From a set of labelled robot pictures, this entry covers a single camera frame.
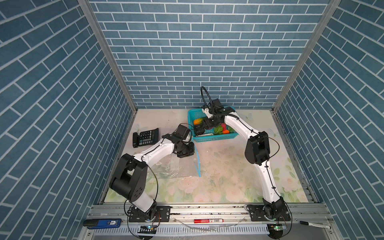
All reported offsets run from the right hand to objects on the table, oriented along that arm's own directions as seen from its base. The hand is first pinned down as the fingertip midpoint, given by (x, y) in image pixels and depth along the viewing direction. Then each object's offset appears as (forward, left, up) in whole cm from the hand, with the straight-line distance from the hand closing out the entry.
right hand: (206, 121), depth 100 cm
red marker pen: (-56, -2, -9) cm, 56 cm away
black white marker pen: (-52, -56, -11) cm, 77 cm away
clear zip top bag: (-33, +19, -10) cm, 39 cm away
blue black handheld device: (-61, +44, -6) cm, 75 cm away
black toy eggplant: (-3, +5, -5) cm, 8 cm away
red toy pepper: (-18, -9, +18) cm, 27 cm away
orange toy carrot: (-3, -14, -6) cm, 16 cm away
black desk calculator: (-11, +41, -8) cm, 43 cm away
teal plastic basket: (+9, +6, -3) cm, 11 cm away
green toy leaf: (-3, -9, -5) cm, 10 cm away
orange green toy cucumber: (+5, +6, -6) cm, 10 cm away
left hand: (-23, +5, -2) cm, 24 cm away
